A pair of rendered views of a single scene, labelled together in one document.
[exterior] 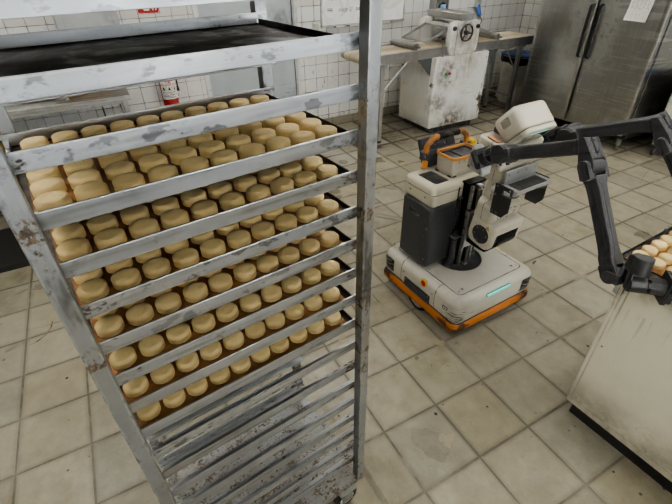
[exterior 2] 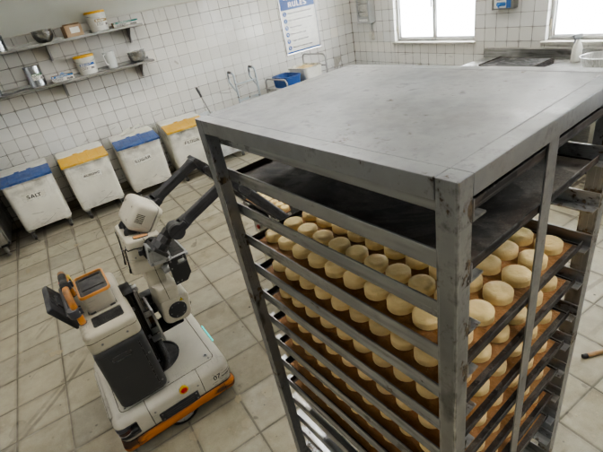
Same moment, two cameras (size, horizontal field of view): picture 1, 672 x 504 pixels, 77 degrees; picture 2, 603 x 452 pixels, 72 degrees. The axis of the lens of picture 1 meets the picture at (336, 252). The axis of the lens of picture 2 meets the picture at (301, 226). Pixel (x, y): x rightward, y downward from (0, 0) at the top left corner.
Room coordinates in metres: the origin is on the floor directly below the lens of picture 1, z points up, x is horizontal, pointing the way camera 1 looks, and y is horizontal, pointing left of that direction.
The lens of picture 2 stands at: (1.05, 1.10, 2.02)
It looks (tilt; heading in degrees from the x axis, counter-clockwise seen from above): 30 degrees down; 271
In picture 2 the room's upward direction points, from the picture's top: 12 degrees counter-clockwise
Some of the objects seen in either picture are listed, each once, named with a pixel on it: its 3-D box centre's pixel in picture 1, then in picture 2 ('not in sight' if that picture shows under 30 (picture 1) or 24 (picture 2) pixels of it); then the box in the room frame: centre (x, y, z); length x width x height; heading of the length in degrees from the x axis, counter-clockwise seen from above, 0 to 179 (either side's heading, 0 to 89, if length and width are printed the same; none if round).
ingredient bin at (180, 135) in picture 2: not in sight; (188, 146); (2.47, -4.61, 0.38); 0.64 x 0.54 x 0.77; 115
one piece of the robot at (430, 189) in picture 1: (454, 206); (120, 328); (2.17, -0.70, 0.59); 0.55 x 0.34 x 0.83; 121
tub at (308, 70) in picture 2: not in sight; (305, 72); (0.63, -5.48, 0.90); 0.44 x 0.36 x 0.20; 126
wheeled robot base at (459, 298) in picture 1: (454, 272); (162, 372); (2.09, -0.74, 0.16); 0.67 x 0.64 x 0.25; 31
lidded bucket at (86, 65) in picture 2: not in sight; (86, 64); (3.29, -4.41, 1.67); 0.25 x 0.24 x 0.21; 28
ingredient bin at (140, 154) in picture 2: not in sight; (143, 162); (3.05, -4.31, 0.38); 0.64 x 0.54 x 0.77; 117
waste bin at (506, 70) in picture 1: (516, 76); not in sight; (6.34, -2.63, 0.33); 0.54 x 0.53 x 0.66; 28
